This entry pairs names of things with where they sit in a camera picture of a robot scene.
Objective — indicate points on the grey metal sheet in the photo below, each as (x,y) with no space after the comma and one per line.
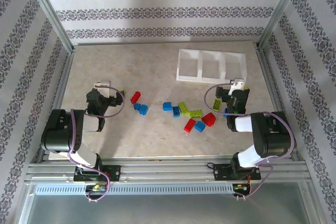
(168,211)

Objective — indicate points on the left aluminium frame post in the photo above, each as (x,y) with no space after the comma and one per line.
(50,11)

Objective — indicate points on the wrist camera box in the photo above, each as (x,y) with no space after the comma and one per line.
(103,87)
(237,84)

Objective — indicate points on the white three-compartment container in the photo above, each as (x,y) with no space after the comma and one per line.
(202,77)

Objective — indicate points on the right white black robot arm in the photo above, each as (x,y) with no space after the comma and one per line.
(273,134)

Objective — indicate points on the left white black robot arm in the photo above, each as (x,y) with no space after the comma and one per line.
(60,134)

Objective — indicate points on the aluminium side rail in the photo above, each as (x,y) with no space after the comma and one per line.
(264,61)
(61,90)

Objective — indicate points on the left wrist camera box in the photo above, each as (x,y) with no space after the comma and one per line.
(103,87)

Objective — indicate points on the left aluminium side rail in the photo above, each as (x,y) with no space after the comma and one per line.
(61,90)

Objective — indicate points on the long red lego brick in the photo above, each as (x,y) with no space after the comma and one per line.
(189,125)

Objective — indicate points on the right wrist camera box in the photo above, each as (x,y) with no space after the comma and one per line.
(237,84)

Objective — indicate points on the right aluminium frame post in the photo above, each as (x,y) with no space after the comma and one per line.
(281,6)

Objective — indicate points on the small circuit board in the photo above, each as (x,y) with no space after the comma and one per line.
(95,188)
(240,187)

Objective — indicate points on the small red lego brick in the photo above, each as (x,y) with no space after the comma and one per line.
(135,97)

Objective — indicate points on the right small circuit board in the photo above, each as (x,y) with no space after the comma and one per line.
(240,187)

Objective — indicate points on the aluminium frame post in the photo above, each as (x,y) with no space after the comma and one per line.
(281,6)
(50,11)

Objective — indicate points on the right aluminium side rail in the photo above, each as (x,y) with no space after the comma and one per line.
(264,61)

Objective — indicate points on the large red lego brick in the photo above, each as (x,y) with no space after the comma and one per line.
(209,119)

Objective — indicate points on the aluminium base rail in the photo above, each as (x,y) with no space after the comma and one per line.
(168,171)

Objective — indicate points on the left small circuit board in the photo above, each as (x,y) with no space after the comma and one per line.
(95,188)

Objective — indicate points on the blue lego brick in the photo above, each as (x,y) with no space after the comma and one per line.
(144,109)
(167,106)
(176,111)
(136,106)
(200,126)
(225,111)

